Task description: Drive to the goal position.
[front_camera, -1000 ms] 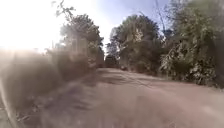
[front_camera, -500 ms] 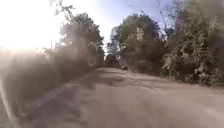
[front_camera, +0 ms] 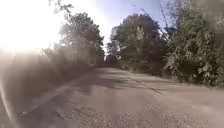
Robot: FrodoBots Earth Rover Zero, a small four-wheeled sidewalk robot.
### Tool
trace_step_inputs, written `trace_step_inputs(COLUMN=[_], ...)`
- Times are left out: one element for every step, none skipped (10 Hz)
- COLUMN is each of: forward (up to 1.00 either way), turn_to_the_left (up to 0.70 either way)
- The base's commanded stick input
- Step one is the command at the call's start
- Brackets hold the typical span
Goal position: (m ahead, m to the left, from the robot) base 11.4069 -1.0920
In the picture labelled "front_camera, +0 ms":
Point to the grey asphalt road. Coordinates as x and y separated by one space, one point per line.
113 103

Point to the overgrown roadside verge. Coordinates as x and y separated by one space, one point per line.
36 80

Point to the row of trees and bushes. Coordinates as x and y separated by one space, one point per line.
81 40

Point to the row of green trees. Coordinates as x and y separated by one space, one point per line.
196 46

